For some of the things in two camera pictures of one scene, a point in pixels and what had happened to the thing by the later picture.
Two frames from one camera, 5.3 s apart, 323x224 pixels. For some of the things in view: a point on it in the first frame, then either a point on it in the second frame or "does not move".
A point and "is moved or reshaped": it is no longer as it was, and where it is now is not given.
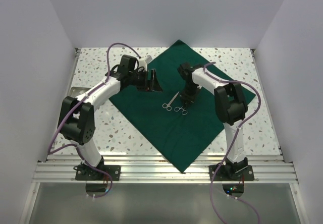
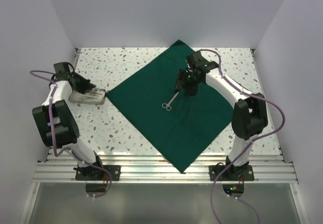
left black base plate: x=86 y=173 does not move
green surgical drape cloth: x=197 y=102 does not move
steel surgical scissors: x=167 y=106 does not move
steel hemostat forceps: x=183 y=112 is moved or reshaped
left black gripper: x=149 y=85 → x=86 y=86
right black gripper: x=185 y=101 does not move
